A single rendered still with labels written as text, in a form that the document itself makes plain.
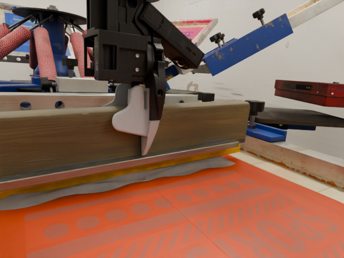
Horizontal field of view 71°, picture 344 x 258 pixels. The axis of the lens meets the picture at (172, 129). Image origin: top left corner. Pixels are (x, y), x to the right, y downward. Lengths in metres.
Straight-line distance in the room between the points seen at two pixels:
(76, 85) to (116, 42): 0.40
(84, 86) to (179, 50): 0.39
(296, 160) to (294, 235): 0.20
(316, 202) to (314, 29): 2.21
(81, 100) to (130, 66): 0.35
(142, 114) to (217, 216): 0.15
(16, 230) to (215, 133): 0.29
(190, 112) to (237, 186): 0.13
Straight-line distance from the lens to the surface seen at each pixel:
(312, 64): 2.47
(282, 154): 0.49
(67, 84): 0.67
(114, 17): 0.31
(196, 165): 0.41
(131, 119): 0.30
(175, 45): 0.34
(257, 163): 0.48
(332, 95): 1.13
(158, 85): 0.29
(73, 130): 0.30
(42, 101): 0.62
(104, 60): 0.29
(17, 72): 4.52
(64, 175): 0.31
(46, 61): 0.91
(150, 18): 0.32
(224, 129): 0.42
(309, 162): 0.47
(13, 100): 0.62
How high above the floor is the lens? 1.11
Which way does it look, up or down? 13 degrees down
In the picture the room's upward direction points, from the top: 4 degrees clockwise
